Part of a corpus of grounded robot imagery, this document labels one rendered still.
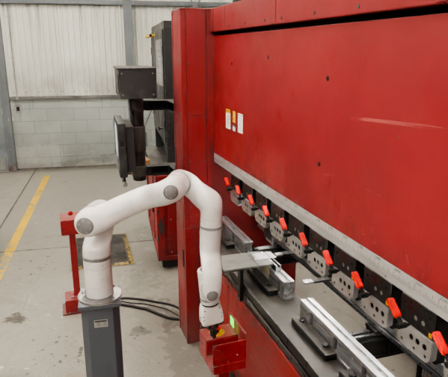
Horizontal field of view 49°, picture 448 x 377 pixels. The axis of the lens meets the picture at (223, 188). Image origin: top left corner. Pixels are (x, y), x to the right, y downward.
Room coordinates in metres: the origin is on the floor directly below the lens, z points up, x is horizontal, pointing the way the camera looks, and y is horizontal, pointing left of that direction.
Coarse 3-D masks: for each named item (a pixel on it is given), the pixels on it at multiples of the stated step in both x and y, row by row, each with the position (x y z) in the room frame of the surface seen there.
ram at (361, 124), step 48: (240, 48) 2.76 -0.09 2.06; (288, 48) 2.20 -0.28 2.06; (336, 48) 1.82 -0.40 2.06; (384, 48) 1.56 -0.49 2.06; (432, 48) 1.36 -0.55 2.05; (240, 96) 2.75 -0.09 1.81; (288, 96) 2.18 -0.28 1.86; (336, 96) 1.81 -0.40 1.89; (384, 96) 1.54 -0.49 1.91; (432, 96) 1.34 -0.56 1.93; (240, 144) 2.75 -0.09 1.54; (288, 144) 2.16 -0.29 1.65; (336, 144) 1.79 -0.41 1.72; (384, 144) 1.52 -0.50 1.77; (432, 144) 1.32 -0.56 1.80; (288, 192) 2.15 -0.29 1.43; (336, 192) 1.77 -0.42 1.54; (384, 192) 1.50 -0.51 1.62; (432, 192) 1.30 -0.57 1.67; (336, 240) 1.75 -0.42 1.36; (384, 240) 1.48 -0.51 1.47; (432, 240) 1.28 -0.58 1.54; (432, 288) 1.26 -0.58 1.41
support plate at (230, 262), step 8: (224, 256) 2.44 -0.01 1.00; (232, 256) 2.44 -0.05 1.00; (240, 256) 2.44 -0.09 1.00; (248, 256) 2.44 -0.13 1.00; (224, 264) 2.33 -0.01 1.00; (232, 264) 2.33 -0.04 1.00; (240, 264) 2.33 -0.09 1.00; (248, 264) 2.33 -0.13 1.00; (256, 264) 2.33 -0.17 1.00; (264, 264) 2.33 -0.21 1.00; (272, 264) 2.34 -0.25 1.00
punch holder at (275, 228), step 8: (272, 208) 2.31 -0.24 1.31; (280, 208) 2.21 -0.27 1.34; (272, 216) 2.30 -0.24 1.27; (280, 216) 2.21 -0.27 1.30; (288, 216) 2.19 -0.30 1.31; (272, 224) 2.29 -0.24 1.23; (288, 224) 2.19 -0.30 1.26; (272, 232) 2.29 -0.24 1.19; (280, 232) 2.20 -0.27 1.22; (280, 240) 2.20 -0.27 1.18
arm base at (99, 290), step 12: (84, 264) 1.96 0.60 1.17; (96, 264) 1.94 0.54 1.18; (108, 264) 1.97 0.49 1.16; (96, 276) 1.94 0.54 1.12; (108, 276) 1.97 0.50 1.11; (84, 288) 1.98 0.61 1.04; (96, 288) 1.94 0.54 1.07; (108, 288) 1.96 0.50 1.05; (84, 300) 1.92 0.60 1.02; (96, 300) 1.93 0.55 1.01; (108, 300) 1.93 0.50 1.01
